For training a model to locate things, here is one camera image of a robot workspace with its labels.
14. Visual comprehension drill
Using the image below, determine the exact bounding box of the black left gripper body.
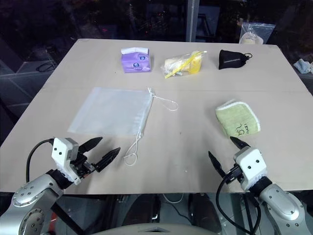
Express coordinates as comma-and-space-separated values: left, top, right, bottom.
70, 146, 97, 179

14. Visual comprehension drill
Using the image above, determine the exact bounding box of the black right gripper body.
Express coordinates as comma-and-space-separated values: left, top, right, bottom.
224, 164, 245, 185

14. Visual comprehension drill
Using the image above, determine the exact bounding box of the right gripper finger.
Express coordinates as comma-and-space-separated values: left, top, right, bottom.
229, 136, 250, 150
207, 150, 228, 182

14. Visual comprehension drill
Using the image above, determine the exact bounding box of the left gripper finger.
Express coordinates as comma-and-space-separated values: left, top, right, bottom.
95, 146, 122, 172
78, 136, 104, 158

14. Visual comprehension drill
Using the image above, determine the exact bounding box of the green folded towel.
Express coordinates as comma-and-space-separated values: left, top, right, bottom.
215, 98, 262, 138

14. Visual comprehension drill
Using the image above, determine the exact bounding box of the clear bag with yellow items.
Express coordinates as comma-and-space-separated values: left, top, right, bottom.
160, 49, 208, 80

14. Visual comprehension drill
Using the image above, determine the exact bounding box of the clear zip plastic bag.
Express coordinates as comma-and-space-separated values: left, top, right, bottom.
239, 22, 276, 46

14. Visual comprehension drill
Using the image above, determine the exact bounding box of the grey robot torso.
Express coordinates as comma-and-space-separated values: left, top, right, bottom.
97, 221, 221, 235

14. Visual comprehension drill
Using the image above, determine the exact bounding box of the purple tissue pack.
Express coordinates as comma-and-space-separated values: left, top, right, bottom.
120, 47, 154, 74

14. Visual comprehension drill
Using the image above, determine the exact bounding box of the blue-grey crumpled cloth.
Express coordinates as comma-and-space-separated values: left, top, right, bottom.
293, 58, 313, 74

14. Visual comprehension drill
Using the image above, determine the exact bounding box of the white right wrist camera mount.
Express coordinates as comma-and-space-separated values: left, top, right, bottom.
233, 147, 268, 190

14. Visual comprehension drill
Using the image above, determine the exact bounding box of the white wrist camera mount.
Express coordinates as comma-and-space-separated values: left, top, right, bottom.
50, 137, 82, 186
233, 147, 268, 190

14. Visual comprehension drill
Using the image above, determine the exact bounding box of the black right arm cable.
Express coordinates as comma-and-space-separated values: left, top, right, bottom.
215, 171, 261, 235

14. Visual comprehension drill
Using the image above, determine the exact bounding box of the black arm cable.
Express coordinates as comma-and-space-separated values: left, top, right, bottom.
26, 138, 55, 184
215, 171, 261, 235

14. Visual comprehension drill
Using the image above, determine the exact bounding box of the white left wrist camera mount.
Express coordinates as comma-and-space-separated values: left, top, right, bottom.
50, 137, 82, 186

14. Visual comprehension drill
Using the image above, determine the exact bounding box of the white mesh drawstring bag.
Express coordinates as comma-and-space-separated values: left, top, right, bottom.
67, 86, 179, 167

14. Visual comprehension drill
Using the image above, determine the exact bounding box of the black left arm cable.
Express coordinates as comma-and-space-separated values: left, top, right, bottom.
26, 138, 55, 184

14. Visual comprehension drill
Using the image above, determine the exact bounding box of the white cable under table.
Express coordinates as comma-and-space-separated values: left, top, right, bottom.
162, 193, 184, 204

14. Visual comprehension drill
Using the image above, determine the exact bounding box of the black pouch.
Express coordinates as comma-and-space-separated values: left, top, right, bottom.
218, 49, 253, 71

